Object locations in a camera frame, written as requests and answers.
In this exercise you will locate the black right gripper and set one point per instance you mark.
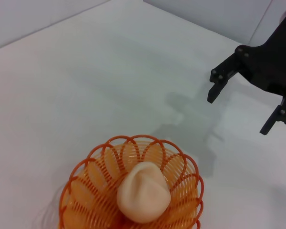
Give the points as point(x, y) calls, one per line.
point(274, 64)

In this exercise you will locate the orange woven plastic basket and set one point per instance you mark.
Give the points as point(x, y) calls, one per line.
point(90, 190)

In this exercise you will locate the beige steamed bun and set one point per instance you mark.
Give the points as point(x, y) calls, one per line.
point(143, 193)

